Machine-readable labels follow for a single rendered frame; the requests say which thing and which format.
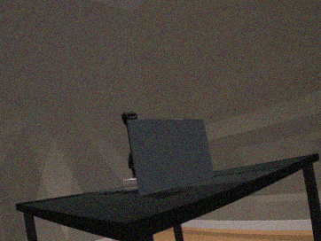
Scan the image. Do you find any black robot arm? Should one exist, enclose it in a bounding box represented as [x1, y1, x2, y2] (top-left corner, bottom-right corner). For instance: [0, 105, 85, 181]
[121, 112, 137, 179]

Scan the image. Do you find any grey wall panel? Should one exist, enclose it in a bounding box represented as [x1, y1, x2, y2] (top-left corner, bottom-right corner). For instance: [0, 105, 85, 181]
[127, 119, 214, 197]

